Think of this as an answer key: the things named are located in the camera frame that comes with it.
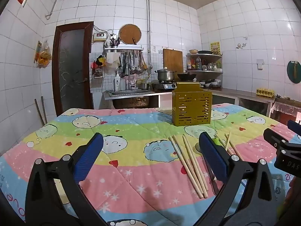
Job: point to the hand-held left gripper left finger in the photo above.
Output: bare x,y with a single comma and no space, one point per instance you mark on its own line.
90,155

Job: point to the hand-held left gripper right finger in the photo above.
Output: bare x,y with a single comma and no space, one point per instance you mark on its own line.
212,155

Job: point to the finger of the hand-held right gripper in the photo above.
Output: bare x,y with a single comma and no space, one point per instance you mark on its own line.
272,136
295,127

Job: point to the green frog training chopsticks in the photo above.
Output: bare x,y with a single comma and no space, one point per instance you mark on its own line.
217,141

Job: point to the light wooden chopstick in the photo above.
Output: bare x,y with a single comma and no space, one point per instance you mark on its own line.
193,167
197,167
232,147
227,141
189,167

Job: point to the wooden chopsticks bundle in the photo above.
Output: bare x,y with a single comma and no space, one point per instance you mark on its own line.
185,167

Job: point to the yellow perforated utensil holder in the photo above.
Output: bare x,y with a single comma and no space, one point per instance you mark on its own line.
191,106

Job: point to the row of hanging kitchen utensils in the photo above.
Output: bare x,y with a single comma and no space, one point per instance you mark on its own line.
132,63

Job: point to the plastic covered red box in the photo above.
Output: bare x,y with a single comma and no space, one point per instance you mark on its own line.
287,108

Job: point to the yellow egg carton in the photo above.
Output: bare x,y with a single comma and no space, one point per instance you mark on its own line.
265,92

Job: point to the kitchen counter with cabinets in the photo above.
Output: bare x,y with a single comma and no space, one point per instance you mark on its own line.
235,94

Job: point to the colourful cartoon printed blanket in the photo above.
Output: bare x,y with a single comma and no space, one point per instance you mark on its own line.
141,127

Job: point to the wooden sticks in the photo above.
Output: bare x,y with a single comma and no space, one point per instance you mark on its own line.
40,110

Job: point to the steel sink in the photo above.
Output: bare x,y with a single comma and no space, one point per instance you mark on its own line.
130,97

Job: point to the stack of bowls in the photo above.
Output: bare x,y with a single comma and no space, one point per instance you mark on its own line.
212,84

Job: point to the white soap bottle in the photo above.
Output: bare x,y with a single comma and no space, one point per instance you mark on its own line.
116,83

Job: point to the metal faucet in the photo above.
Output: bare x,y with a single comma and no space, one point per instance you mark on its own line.
131,83

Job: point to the black wok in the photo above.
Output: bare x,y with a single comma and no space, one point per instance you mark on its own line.
186,76

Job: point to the gas stove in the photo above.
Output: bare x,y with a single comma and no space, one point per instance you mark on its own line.
164,86

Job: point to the metal corner shelf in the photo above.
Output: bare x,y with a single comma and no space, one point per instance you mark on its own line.
204,71

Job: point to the brown door with frosted glass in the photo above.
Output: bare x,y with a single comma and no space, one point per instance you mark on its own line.
73,70

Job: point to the row of condiment bottles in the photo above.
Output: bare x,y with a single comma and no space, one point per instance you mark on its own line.
199,64

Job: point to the steel pot with lid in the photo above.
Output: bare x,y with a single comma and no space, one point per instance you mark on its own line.
165,75

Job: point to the white plastic bag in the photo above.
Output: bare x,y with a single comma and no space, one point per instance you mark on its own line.
112,60

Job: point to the rectangular wooden cutting board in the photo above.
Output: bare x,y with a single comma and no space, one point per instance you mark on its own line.
172,60

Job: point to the dark shallow pan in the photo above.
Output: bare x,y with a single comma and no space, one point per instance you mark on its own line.
205,51

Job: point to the beige bowl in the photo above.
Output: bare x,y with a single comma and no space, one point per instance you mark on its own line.
193,51

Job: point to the plastic bag of oranges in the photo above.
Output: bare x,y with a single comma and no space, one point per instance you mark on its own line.
44,55

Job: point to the dark utensil cup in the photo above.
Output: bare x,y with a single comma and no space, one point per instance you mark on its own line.
114,41

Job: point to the white control box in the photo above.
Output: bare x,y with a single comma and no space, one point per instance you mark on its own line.
99,37

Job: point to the round wooden cutting board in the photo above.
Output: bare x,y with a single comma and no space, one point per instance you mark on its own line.
129,34

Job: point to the green round wall hanging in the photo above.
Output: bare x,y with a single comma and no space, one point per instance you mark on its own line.
294,71

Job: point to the white wall socket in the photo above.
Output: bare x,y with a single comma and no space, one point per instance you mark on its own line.
260,64

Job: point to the wall stickers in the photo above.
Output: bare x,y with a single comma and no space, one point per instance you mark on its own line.
239,46

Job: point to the yellow wall poster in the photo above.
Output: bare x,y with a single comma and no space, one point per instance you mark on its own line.
215,48

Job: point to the metal wall utensil rack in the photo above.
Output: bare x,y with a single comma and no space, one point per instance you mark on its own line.
124,49

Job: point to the white wall pipe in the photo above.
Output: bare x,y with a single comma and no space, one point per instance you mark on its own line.
148,28

